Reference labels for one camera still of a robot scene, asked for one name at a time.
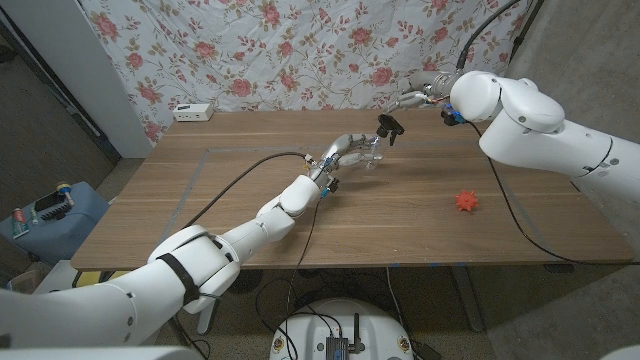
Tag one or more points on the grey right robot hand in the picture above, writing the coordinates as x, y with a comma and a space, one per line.
425, 80

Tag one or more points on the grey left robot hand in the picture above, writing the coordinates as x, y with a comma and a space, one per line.
340, 144

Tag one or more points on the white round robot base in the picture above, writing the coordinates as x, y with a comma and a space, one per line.
310, 330

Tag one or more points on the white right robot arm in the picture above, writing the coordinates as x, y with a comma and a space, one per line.
530, 130

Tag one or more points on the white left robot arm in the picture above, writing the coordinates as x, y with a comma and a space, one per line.
200, 257

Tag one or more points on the orange spiky stress ball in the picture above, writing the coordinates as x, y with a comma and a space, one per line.
467, 200

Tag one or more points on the floral backdrop cloth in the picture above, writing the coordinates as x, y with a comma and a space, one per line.
300, 50

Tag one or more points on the black backdrop stand pole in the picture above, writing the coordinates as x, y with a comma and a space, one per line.
522, 30

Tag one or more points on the white power strip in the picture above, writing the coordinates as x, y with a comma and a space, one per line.
193, 113

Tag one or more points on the black round floor object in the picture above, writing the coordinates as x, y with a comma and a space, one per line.
250, 280

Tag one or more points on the black antenna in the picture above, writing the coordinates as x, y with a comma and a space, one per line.
357, 335

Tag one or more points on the grey table leg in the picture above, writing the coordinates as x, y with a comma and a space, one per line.
467, 300

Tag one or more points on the grey electronics box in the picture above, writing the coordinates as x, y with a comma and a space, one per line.
336, 347

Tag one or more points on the white table leg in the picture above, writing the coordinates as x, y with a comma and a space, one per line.
207, 322

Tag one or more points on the black power adapter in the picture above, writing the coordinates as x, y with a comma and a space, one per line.
427, 352

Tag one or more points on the yellow black floor item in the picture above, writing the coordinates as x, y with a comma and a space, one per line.
89, 277

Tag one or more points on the black hair brush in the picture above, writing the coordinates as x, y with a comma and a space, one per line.
50, 202

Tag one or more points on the small green tube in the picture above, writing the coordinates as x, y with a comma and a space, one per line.
33, 216

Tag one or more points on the white robot torso edge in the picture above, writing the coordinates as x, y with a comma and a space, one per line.
100, 354

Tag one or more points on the red green toothpaste tube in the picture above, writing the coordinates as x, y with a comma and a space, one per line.
20, 225

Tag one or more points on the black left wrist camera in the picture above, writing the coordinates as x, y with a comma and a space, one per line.
332, 184

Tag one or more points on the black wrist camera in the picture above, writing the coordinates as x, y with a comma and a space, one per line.
332, 184
452, 116

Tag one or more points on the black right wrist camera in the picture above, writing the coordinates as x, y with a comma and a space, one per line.
452, 116

